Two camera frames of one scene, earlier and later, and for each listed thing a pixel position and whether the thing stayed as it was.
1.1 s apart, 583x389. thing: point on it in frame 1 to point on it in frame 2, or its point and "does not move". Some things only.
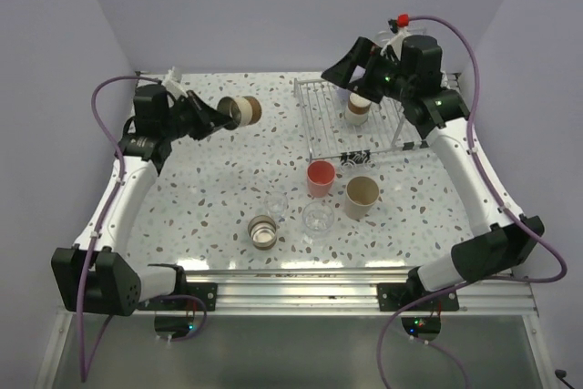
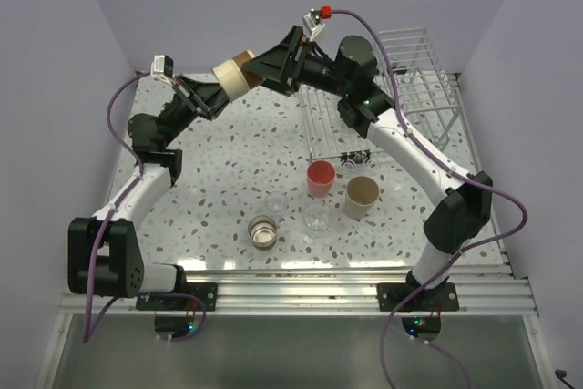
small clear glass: (276, 205) does not move
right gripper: (366, 55) to (275, 65)
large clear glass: (318, 219) does not move
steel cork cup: (245, 110) to (234, 79)
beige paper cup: (361, 194) does not move
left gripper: (201, 110) to (205, 100)
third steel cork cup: (262, 232) does not move
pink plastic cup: (321, 176) does not move
